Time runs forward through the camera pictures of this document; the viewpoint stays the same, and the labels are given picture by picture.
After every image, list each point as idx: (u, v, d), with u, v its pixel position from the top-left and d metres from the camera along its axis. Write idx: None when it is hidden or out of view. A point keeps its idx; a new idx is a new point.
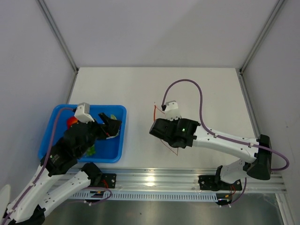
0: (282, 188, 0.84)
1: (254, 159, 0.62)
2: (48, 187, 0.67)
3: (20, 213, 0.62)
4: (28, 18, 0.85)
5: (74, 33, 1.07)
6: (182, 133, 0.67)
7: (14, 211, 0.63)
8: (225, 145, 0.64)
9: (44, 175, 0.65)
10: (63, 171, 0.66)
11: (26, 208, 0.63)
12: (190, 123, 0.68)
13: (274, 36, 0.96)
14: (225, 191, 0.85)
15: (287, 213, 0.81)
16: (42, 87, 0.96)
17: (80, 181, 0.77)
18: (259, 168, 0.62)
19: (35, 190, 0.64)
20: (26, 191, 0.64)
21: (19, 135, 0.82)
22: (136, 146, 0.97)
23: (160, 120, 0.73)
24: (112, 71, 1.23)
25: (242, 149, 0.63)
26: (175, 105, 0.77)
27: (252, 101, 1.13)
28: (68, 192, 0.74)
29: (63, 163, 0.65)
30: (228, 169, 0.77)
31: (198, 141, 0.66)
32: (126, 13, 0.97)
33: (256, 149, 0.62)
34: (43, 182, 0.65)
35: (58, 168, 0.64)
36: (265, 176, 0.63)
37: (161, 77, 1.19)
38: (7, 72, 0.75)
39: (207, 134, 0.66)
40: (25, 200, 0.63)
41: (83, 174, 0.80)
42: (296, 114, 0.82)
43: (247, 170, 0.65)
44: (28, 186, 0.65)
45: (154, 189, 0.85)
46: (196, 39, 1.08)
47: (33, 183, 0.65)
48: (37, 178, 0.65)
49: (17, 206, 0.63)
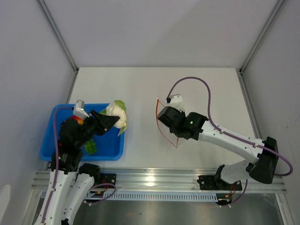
0: (282, 188, 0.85)
1: (258, 159, 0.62)
2: (67, 190, 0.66)
3: (52, 221, 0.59)
4: (28, 18, 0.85)
5: (75, 32, 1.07)
6: (189, 125, 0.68)
7: (44, 223, 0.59)
8: (230, 142, 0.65)
9: (60, 176, 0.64)
10: (75, 167, 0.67)
11: (56, 215, 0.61)
12: (199, 117, 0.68)
13: (274, 36, 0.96)
14: (225, 192, 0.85)
15: (287, 213, 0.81)
16: (42, 87, 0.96)
17: (85, 182, 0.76)
18: (262, 169, 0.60)
19: (57, 195, 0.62)
20: (48, 200, 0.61)
21: (20, 134, 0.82)
22: (136, 146, 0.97)
23: (171, 108, 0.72)
24: (112, 71, 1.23)
25: (246, 148, 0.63)
26: (181, 97, 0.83)
27: (252, 101, 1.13)
28: (80, 195, 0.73)
29: (73, 158, 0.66)
30: (230, 168, 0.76)
31: (203, 135, 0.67)
32: (126, 13, 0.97)
33: (260, 150, 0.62)
34: (62, 183, 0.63)
35: (71, 163, 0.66)
36: (267, 180, 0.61)
37: (161, 77, 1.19)
38: (7, 72, 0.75)
39: (213, 130, 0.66)
40: (50, 208, 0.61)
41: (84, 175, 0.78)
42: (296, 114, 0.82)
43: (250, 170, 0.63)
44: (48, 194, 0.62)
45: (154, 189, 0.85)
46: (196, 39, 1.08)
47: (52, 187, 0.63)
48: (55, 182, 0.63)
49: (46, 217, 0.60)
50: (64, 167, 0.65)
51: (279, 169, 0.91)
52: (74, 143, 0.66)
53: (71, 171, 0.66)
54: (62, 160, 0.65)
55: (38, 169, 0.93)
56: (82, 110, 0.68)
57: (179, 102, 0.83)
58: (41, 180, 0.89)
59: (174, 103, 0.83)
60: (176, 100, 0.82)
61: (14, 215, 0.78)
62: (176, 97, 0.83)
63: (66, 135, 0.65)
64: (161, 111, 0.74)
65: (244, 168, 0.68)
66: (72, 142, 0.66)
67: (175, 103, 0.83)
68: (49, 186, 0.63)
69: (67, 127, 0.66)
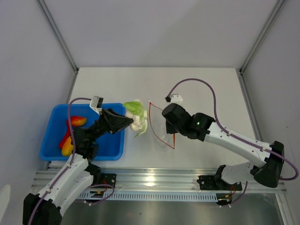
0: (282, 188, 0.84)
1: (264, 163, 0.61)
2: (78, 174, 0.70)
3: (56, 193, 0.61)
4: (29, 18, 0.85)
5: (75, 33, 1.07)
6: (196, 126, 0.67)
7: (49, 191, 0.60)
8: (237, 145, 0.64)
9: (78, 158, 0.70)
10: (91, 159, 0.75)
11: (62, 189, 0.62)
12: (206, 119, 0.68)
13: (274, 36, 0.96)
14: (226, 192, 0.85)
15: (287, 213, 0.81)
16: (42, 87, 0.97)
17: (85, 178, 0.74)
18: (268, 173, 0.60)
19: (70, 172, 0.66)
20: (62, 174, 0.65)
21: (20, 134, 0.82)
22: (136, 146, 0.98)
23: (178, 106, 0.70)
24: (112, 71, 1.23)
25: (253, 152, 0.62)
26: (180, 96, 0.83)
27: (252, 101, 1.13)
28: (79, 188, 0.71)
29: (91, 151, 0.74)
30: (231, 169, 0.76)
31: (210, 137, 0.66)
32: (126, 13, 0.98)
33: (267, 154, 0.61)
34: (78, 163, 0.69)
35: (89, 156, 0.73)
36: (272, 183, 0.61)
37: (161, 77, 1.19)
38: (7, 73, 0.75)
39: (221, 131, 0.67)
40: (61, 180, 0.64)
41: (84, 173, 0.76)
42: (296, 114, 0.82)
43: (255, 174, 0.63)
44: (63, 170, 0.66)
45: (153, 189, 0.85)
46: (195, 39, 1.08)
47: (69, 164, 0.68)
48: (72, 161, 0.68)
49: (53, 187, 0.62)
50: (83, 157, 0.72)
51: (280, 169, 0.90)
52: (88, 140, 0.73)
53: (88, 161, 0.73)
54: (82, 151, 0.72)
55: (39, 169, 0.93)
56: (95, 108, 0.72)
57: (179, 101, 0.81)
58: (41, 180, 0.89)
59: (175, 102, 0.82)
60: (176, 99, 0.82)
61: (14, 215, 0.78)
62: (176, 96, 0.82)
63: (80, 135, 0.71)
64: (167, 108, 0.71)
65: (248, 170, 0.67)
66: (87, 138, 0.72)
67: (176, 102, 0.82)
68: (66, 164, 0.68)
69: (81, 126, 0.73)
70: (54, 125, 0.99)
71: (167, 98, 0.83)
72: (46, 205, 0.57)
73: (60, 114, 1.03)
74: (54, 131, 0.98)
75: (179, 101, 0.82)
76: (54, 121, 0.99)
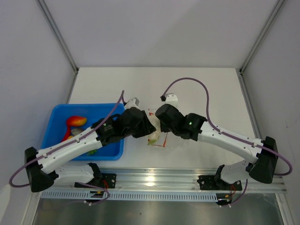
0: (282, 188, 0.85)
1: (256, 159, 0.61)
2: (83, 152, 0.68)
3: (51, 161, 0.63)
4: (28, 18, 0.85)
5: (74, 33, 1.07)
6: (188, 127, 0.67)
7: (46, 157, 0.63)
8: (229, 142, 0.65)
9: (91, 136, 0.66)
10: (106, 142, 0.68)
11: (57, 160, 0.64)
12: (198, 118, 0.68)
13: (274, 36, 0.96)
14: (226, 191, 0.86)
15: (287, 213, 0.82)
16: (42, 87, 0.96)
17: (87, 174, 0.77)
18: (261, 169, 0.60)
19: (74, 147, 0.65)
20: (65, 145, 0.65)
21: (20, 134, 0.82)
22: (137, 146, 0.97)
23: (171, 107, 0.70)
24: (112, 71, 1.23)
25: (245, 148, 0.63)
26: (176, 96, 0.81)
27: (252, 101, 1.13)
28: (77, 175, 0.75)
29: (113, 136, 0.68)
30: (229, 168, 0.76)
31: (203, 136, 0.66)
32: (126, 13, 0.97)
33: (259, 150, 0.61)
34: (87, 142, 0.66)
35: (106, 137, 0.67)
36: (266, 179, 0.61)
37: (161, 77, 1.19)
38: (7, 72, 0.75)
39: (213, 130, 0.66)
40: (61, 152, 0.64)
41: (89, 168, 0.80)
42: (296, 114, 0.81)
43: (249, 170, 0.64)
44: (70, 140, 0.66)
45: (153, 189, 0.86)
46: (196, 39, 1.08)
47: (78, 138, 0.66)
48: (83, 137, 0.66)
49: (50, 154, 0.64)
50: (100, 134, 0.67)
51: (279, 169, 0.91)
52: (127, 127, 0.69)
53: (101, 141, 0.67)
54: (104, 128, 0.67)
55: None
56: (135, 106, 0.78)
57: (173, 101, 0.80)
58: None
59: (169, 101, 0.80)
60: (171, 98, 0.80)
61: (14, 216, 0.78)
62: (172, 95, 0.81)
63: (128, 116, 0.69)
64: (159, 108, 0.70)
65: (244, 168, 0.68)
66: (125, 124, 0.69)
67: (170, 102, 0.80)
68: (77, 136, 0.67)
69: (136, 113, 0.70)
70: (54, 124, 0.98)
71: (162, 97, 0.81)
72: (34, 168, 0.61)
73: (60, 114, 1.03)
74: (54, 131, 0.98)
75: (174, 101, 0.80)
76: (53, 121, 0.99)
